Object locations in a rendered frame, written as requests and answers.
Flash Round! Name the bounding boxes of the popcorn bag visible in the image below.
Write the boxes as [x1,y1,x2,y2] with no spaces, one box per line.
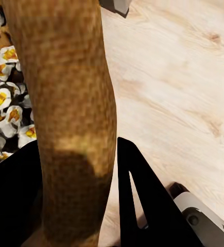
[0,0,117,247]

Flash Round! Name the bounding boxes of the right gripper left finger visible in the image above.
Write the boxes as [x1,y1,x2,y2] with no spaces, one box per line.
[0,140,42,247]

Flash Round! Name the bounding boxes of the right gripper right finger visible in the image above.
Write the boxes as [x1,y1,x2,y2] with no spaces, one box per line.
[117,136,204,247]

